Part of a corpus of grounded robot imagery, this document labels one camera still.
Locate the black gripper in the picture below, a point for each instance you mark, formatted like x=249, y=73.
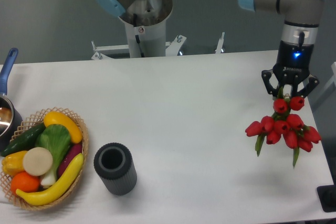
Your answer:
x=291, y=68

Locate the white frame at right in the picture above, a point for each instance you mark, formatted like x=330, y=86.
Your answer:
x=326, y=91

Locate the yellow banana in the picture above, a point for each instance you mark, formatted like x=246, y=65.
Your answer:
x=54, y=192

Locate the orange fruit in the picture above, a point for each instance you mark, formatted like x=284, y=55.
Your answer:
x=25, y=182

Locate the black device at edge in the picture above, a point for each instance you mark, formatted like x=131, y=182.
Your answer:
x=327, y=197

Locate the purple eggplant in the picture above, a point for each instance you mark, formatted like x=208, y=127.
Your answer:
x=73, y=151

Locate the white metal base frame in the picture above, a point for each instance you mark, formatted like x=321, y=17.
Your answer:
x=176, y=47

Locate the beige round disc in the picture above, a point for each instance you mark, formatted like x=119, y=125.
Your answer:
x=37, y=161

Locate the yellow squash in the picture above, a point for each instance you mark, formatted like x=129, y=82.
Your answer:
x=55, y=117

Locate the green lettuce bok choy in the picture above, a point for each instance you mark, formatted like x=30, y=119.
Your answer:
x=56, y=139

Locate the yellow bell pepper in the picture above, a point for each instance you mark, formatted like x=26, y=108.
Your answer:
x=13, y=164

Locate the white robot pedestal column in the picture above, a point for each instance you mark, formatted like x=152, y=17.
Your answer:
x=145, y=27

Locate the dark grey ribbed vase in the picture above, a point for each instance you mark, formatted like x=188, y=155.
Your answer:
x=114, y=164

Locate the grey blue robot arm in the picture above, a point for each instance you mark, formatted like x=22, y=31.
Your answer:
x=302, y=17

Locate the blue handled saucepan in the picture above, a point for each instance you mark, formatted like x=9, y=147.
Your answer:
x=10, y=117

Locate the woven wicker basket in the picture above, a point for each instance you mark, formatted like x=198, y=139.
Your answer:
x=26, y=124

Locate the red tulip bouquet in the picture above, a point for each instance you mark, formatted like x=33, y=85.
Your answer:
x=284, y=124

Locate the green cucumber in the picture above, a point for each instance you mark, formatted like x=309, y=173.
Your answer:
x=24, y=141

